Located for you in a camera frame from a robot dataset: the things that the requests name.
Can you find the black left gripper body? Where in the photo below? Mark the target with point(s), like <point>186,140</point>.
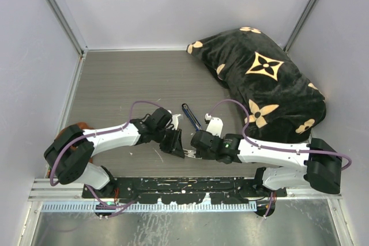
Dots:
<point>164,136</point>

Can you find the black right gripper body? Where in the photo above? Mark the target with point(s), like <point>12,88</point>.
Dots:
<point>206,155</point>

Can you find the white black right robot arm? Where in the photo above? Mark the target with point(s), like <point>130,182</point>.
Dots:
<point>287,165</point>

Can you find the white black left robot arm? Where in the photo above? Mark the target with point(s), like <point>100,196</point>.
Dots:
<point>132,133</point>

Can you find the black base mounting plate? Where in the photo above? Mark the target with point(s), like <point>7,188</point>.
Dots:
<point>186,190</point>

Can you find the brown cloth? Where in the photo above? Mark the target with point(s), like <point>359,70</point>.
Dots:
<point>71,147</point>

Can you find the black floral plush blanket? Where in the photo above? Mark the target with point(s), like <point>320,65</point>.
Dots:
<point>283,104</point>

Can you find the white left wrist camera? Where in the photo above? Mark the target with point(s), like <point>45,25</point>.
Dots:
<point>176,118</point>

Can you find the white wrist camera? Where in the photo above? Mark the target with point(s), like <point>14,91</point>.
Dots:
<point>214,125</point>
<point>176,118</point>

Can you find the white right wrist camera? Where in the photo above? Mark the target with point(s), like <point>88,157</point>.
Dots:
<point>214,125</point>

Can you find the white slotted cable duct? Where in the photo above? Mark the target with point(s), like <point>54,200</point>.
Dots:
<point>93,206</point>

